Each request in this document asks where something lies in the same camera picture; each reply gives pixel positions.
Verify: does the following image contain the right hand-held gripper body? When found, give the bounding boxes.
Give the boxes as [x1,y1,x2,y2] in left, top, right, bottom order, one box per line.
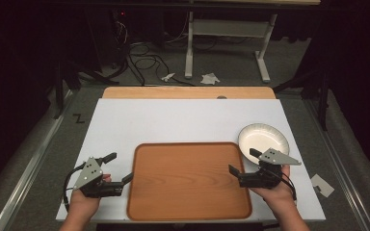
[238,146,303,189]

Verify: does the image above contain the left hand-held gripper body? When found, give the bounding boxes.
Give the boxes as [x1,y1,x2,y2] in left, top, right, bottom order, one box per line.
[73,156,124,198]

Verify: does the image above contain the white plate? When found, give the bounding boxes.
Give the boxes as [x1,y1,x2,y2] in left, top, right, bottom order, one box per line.
[237,122,291,167]

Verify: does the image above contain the person's right hand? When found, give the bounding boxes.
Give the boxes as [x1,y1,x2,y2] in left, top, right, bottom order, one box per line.
[249,165,299,210]

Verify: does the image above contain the person's left hand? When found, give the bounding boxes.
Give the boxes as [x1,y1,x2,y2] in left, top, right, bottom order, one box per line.
[67,173,113,220]

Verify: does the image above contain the brown wooden tray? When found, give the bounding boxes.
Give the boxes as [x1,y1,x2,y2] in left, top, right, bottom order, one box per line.
[126,141,253,222]

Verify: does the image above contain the white paper tag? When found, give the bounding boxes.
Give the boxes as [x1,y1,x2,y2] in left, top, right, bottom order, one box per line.
[310,173,335,198]

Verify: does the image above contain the white board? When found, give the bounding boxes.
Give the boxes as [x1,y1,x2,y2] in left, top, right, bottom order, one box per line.
[55,98,328,223]

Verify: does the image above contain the black metal stand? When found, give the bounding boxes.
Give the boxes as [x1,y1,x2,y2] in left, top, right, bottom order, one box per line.
[272,68,331,132]
[51,59,120,120]

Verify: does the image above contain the crumpled white paper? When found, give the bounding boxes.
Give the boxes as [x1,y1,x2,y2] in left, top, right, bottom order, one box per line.
[199,72,222,86]

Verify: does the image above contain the dark device with red light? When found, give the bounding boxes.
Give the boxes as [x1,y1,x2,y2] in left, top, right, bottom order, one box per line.
[109,9,131,66]

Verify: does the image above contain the white-framed desk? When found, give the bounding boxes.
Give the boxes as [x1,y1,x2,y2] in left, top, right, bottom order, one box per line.
[184,0,322,85]

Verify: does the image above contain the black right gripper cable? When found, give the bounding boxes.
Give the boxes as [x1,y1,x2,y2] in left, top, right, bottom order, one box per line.
[269,167,299,202]

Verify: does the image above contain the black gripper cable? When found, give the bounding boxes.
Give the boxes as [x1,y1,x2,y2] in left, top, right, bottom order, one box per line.
[269,167,299,202]
[63,162,88,212]

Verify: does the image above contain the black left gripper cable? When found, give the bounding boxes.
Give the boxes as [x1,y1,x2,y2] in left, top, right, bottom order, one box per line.
[63,162,88,212]

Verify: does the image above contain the metal floor rail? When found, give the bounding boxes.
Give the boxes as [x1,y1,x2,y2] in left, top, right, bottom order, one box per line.
[303,97,370,231]
[0,90,75,231]

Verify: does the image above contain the black floor cables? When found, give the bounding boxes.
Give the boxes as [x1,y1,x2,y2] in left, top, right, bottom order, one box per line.
[126,40,197,88]

